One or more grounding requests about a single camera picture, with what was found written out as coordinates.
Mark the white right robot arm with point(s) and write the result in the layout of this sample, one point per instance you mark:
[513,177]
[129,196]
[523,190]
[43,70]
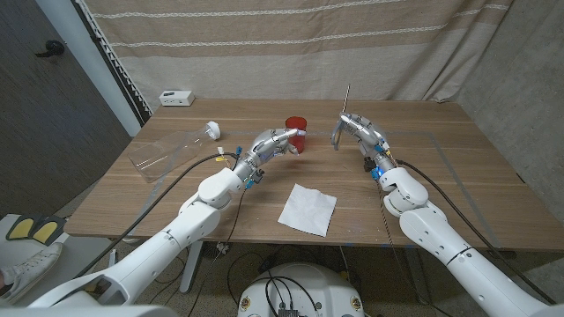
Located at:
[440,238]

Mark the grey table leg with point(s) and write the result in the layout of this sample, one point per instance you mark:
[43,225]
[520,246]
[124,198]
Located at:
[418,282]

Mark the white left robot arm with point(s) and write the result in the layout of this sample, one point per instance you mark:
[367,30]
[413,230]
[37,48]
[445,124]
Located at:
[176,238]

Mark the white tissue sheet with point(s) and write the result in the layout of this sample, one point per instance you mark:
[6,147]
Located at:
[308,210]

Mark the white sneaker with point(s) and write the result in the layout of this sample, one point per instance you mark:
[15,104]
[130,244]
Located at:
[31,270]

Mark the white power box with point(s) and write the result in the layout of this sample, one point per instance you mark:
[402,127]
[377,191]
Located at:
[177,98]

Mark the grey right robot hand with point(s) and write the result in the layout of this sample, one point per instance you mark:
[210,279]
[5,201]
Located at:
[368,134]

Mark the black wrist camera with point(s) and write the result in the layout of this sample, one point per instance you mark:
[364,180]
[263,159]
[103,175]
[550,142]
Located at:
[256,177]
[369,165]

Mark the beige striped curtain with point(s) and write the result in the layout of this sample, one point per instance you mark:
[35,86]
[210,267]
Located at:
[286,57]

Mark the red plastic cup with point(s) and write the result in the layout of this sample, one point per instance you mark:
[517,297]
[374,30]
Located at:
[296,122]

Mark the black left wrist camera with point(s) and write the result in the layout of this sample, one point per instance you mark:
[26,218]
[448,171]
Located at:
[256,177]

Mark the dark wooden door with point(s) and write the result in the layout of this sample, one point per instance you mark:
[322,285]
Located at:
[44,132]

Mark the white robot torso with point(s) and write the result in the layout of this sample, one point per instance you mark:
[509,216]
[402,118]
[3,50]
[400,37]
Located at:
[88,312]

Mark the clear plastic bottle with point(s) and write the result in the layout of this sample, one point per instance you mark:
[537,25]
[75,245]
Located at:
[167,152]

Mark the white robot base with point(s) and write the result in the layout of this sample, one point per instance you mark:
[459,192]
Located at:
[304,290]

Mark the white table leg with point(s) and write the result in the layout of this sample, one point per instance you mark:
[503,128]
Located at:
[191,270]

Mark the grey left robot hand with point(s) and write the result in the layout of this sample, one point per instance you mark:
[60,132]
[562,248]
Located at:
[266,147]

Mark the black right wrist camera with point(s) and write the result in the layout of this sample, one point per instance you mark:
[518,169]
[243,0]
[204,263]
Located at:
[369,165]

